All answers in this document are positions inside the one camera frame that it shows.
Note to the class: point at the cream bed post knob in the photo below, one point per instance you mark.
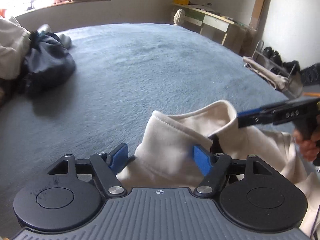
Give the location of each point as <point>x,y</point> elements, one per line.
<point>179,17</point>

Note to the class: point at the folded beige garment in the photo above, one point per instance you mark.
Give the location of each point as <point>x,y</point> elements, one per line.
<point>277,82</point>

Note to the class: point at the metal storage shelf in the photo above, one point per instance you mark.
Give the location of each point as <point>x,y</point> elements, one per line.
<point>289,76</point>

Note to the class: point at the person right hand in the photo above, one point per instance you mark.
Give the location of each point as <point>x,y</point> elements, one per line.
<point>307,148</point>

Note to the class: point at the long cardboard box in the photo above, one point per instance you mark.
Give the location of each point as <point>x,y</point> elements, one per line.
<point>256,13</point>

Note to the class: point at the checked pink cloth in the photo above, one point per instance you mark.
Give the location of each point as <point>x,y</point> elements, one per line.
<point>5,88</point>

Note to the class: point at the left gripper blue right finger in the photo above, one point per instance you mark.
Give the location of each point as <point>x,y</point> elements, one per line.
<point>202,159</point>

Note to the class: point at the dark furry garment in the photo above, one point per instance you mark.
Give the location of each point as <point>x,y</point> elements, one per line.
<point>48,63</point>

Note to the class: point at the cream side desk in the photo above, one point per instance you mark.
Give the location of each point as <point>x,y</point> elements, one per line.
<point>221,29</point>

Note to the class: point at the beige zip hoodie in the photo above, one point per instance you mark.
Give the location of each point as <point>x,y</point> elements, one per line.
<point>164,158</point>

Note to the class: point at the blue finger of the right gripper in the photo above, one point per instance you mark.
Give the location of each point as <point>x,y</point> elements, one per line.
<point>263,115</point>

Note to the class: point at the grey-blue bed blanket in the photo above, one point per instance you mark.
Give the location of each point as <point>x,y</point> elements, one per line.
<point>124,72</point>

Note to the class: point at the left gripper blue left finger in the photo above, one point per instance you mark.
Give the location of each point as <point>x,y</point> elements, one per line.
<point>117,158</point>

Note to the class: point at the pale beige crumpled garment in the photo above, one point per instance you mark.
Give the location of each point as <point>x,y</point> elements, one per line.
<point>15,43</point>

